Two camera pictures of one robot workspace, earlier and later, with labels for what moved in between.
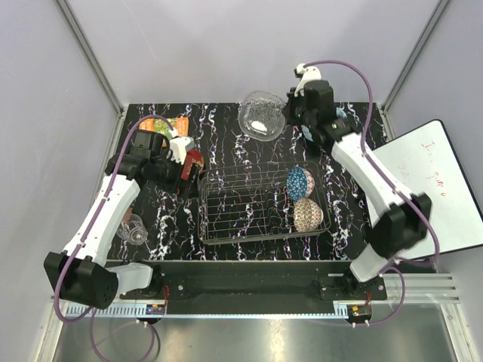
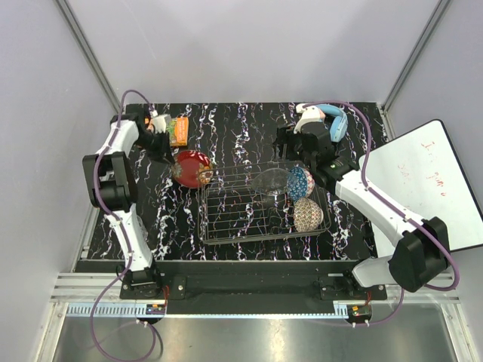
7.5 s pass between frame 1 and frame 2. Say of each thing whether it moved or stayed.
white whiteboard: stayed
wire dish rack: stayed
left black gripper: moved
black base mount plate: stayed
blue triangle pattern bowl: stayed
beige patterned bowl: stayed
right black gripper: moved
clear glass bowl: moved
